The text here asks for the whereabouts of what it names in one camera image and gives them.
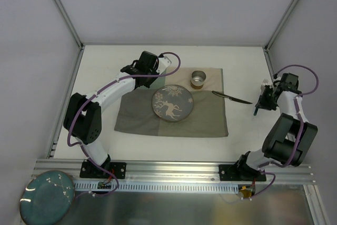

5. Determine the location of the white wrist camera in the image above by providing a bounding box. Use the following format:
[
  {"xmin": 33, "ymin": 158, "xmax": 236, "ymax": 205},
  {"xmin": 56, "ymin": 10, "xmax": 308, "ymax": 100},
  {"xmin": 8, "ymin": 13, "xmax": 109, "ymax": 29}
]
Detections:
[
  {"xmin": 157, "ymin": 54, "xmax": 172, "ymax": 74},
  {"xmin": 273, "ymin": 73, "xmax": 280, "ymax": 87}
]

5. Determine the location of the black table knife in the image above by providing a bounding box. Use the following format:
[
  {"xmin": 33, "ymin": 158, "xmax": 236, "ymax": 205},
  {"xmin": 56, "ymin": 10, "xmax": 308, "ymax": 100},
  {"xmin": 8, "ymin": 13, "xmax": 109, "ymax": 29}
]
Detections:
[{"xmin": 212, "ymin": 91, "xmax": 252, "ymax": 104}]

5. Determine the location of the aluminium mounting rail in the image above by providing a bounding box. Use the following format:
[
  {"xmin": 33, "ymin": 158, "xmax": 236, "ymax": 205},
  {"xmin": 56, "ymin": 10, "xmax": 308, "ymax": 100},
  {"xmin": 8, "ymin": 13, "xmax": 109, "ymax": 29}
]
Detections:
[{"xmin": 32, "ymin": 159, "xmax": 316, "ymax": 185}]

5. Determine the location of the white slotted cable duct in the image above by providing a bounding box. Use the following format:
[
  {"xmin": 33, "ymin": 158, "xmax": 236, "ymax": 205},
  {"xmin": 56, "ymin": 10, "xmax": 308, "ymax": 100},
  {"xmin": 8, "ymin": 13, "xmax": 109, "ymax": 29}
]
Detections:
[{"xmin": 74, "ymin": 180, "xmax": 239, "ymax": 194}]

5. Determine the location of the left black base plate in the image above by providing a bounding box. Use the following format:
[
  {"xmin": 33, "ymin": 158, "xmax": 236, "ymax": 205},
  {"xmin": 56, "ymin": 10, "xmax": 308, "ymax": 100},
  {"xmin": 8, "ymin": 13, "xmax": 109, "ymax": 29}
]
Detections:
[{"xmin": 80, "ymin": 161, "xmax": 127, "ymax": 180}]

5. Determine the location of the grey reindeer plate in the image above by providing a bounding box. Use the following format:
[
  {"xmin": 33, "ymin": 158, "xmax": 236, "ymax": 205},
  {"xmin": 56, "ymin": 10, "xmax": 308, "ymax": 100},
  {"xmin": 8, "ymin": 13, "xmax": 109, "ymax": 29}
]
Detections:
[{"xmin": 152, "ymin": 85, "xmax": 194, "ymax": 122}]

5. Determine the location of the green beige cloth placemat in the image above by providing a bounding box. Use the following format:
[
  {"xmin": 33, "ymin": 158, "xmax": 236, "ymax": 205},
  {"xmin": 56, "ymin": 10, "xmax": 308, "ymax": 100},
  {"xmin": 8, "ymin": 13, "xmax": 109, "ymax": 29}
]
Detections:
[{"xmin": 114, "ymin": 67, "xmax": 229, "ymax": 138}]

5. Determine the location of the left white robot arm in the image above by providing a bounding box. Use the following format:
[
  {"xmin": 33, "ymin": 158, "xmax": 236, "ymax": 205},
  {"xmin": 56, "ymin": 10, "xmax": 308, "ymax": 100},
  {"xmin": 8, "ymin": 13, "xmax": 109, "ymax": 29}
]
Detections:
[{"xmin": 63, "ymin": 51, "xmax": 171, "ymax": 178}]

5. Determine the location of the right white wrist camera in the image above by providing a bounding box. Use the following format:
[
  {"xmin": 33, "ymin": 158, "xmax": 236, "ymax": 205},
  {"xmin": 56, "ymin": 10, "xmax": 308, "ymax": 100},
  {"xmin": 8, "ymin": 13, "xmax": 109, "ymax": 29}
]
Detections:
[{"xmin": 273, "ymin": 73, "xmax": 280, "ymax": 87}]

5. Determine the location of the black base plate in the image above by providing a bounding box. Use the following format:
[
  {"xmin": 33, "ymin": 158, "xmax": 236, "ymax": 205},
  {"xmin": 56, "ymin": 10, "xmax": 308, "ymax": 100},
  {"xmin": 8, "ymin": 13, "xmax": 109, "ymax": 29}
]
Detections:
[
  {"xmin": 218, "ymin": 164, "xmax": 266, "ymax": 182},
  {"xmin": 80, "ymin": 161, "xmax": 127, "ymax": 180}
]

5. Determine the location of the metal cup with cork base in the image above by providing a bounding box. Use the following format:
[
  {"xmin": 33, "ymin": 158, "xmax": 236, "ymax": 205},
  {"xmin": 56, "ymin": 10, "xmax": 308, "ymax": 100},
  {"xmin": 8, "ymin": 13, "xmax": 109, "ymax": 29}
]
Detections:
[{"xmin": 190, "ymin": 70, "xmax": 206, "ymax": 90}]

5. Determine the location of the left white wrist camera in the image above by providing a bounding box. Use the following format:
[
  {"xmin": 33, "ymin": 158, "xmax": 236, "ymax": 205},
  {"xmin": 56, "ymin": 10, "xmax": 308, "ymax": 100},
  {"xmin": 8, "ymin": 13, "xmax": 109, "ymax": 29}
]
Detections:
[{"xmin": 157, "ymin": 54, "xmax": 172, "ymax": 74}]

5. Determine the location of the green handled fork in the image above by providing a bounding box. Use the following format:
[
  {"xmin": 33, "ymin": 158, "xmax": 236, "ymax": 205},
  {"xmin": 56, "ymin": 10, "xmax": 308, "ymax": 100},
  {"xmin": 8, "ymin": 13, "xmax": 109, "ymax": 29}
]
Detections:
[{"xmin": 253, "ymin": 79, "xmax": 269, "ymax": 116}]

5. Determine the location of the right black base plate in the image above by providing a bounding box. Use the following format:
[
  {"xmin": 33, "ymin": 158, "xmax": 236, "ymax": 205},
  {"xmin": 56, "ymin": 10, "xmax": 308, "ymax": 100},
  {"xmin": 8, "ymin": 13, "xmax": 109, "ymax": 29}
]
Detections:
[{"xmin": 218, "ymin": 164, "xmax": 266, "ymax": 182}]

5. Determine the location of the teal round stool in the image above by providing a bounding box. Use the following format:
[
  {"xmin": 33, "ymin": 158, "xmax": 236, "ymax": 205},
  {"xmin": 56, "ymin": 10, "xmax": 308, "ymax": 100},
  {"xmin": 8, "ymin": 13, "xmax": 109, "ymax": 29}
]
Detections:
[{"xmin": 19, "ymin": 170, "xmax": 75, "ymax": 224}]

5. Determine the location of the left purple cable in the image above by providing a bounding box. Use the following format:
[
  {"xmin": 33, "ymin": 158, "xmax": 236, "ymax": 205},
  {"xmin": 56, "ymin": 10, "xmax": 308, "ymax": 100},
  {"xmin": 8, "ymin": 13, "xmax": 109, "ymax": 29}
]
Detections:
[{"xmin": 67, "ymin": 51, "xmax": 182, "ymax": 197}]

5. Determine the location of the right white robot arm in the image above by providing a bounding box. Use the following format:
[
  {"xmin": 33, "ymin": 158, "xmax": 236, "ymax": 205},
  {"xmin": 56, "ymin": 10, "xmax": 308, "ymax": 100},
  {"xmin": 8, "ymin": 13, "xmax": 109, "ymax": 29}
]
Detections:
[{"xmin": 232, "ymin": 73, "xmax": 318, "ymax": 181}]

